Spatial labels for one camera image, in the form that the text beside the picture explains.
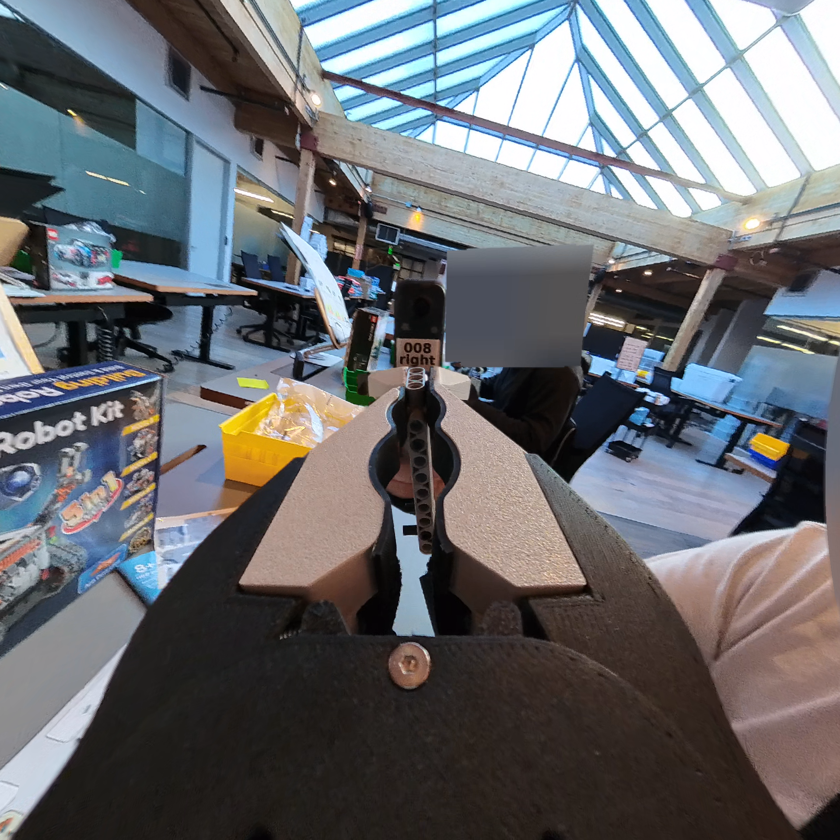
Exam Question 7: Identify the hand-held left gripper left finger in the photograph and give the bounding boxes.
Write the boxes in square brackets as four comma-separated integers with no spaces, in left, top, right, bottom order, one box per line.
[238,386,401,634]

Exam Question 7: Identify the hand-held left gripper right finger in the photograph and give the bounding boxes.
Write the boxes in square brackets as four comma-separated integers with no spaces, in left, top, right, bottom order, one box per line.
[430,382,588,634]

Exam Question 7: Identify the dark grey perforated building beam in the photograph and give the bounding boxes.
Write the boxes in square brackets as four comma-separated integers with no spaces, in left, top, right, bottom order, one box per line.
[403,365,439,556]

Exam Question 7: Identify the grey desk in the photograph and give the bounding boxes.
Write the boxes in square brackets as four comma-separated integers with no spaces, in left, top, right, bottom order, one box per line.
[0,387,368,769]
[200,351,368,411]

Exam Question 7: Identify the wooden top office desk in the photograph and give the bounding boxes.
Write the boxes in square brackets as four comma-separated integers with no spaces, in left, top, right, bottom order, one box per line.
[115,260,258,370]
[239,276,322,352]
[0,285,155,368]
[646,384,785,470]

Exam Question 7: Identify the person's right hand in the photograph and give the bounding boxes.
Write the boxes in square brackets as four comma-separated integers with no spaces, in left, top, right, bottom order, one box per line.
[382,453,421,505]

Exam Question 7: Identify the black upright box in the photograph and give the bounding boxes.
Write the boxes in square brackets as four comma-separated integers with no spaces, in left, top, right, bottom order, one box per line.
[344,307,389,374]

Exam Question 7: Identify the clear plastic parts bags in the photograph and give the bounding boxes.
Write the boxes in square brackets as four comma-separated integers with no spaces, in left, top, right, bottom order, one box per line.
[259,377,362,448]

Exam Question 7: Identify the yellow plastic tray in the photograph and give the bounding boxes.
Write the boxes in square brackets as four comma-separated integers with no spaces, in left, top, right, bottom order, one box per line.
[220,392,358,488]

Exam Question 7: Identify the tilted white board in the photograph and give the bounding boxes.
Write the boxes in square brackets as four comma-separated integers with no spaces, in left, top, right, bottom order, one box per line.
[279,223,352,378]

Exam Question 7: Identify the grey instruction booklet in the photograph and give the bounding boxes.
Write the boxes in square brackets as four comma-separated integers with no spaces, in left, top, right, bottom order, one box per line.
[154,512,227,588]

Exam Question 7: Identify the black rolling cart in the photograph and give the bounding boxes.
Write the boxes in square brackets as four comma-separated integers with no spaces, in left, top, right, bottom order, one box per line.
[607,420,647,462]

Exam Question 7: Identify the black office chair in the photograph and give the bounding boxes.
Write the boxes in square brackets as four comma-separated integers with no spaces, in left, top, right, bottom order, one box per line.
[548,374,647,483]
[115,304,175,373]

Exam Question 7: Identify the blue booklet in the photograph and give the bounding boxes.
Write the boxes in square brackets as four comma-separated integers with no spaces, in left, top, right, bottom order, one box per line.
[118,550,161,605]

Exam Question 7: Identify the white storage bin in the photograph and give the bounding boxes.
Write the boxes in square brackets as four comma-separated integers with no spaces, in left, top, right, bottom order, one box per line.
[682,363,746,403]

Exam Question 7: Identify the blue robot kit box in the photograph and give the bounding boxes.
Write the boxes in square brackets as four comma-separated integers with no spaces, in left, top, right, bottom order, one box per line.
[0,361,165,657]

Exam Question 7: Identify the toy car set box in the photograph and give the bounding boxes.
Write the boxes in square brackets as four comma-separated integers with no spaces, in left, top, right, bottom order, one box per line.
[33,222,118,291]

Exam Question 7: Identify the wooden framed board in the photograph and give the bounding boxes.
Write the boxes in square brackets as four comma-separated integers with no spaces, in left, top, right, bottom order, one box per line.
[0,285,45,380]

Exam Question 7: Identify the white printed sheet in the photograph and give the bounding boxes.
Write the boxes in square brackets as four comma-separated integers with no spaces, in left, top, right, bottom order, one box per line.
[0,646,126,840]

